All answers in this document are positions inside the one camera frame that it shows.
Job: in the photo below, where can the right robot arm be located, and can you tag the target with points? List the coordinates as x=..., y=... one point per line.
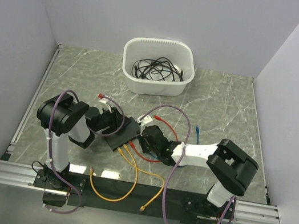
x=233, y=168

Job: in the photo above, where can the aluminium frame rail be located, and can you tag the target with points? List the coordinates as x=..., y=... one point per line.
x=17, y=174

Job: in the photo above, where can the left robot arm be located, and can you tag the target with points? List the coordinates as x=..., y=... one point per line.
x=65, y=119

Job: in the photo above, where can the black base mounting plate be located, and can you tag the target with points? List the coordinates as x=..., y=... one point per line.
x=183, y=206

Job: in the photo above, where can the black network switch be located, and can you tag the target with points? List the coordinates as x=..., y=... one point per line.
x=129, y=132

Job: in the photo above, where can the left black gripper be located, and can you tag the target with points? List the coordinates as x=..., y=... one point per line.
x=116, y=117

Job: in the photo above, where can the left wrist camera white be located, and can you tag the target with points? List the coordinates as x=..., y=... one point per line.
x=106, y=103

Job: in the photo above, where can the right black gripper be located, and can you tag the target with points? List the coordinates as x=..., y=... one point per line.
x=141, y=139

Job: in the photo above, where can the white plastic tub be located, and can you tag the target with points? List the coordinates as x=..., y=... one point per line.
x=137, y=53

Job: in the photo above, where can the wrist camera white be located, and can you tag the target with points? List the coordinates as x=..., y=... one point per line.
x=106, y=103
x=144, y=120

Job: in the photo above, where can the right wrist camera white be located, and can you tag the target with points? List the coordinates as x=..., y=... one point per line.
x=144, y=120

